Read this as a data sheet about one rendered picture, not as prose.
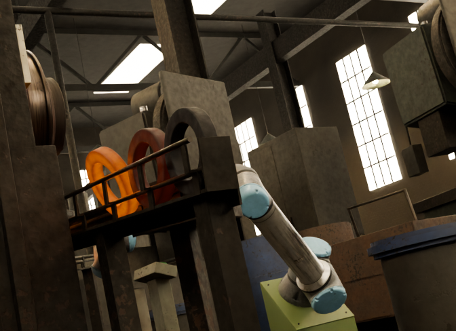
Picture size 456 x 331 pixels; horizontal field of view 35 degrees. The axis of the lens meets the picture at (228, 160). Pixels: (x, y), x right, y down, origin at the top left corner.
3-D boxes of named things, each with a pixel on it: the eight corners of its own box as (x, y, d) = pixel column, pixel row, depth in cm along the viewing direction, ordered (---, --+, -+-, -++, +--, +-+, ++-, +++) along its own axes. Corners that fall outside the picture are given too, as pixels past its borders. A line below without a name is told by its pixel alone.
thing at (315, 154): (331, 326, 790) (288, 149, 832) (386, 316, 729) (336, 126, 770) (288, 337, 751) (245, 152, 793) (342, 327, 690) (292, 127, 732)
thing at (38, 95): (41, 165, 226) (17, 26, 236) (3, 203, 264) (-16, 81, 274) (61, 163, 229) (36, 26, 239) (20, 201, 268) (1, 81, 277)
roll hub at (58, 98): (58, 144, 241) (44, 64, 247) (33, 167, 264) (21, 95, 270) (74, 142, 244) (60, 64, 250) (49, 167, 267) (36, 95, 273)
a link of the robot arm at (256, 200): (340, 275, 309) (253, 160, 267) (355, 304, 295) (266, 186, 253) (309, 294, 311) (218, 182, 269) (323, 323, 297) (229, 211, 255)
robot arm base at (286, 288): (306, 275, 334) (311, 258, 329) (328, 303, 320) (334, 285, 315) (270, 281, 325) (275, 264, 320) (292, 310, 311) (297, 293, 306)
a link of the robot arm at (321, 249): (315, 264, 326) (325, 232, 317) (328, 289, 312) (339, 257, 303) (283, 263, 322) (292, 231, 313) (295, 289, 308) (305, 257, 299)
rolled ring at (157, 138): (135, 133, 177) (122, 134, 176) (172, 121, 162) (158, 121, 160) (144, 209, 176) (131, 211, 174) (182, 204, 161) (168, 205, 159)
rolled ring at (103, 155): (125, 148, 173) (113, 154, 171) (148, 218, 179) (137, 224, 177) (87, 143, 187) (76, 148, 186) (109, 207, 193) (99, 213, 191)
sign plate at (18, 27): (24, 83, 206) (14, 24, 209) (1, 114, 227) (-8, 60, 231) (32, 82, 207) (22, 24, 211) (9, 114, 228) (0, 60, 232)
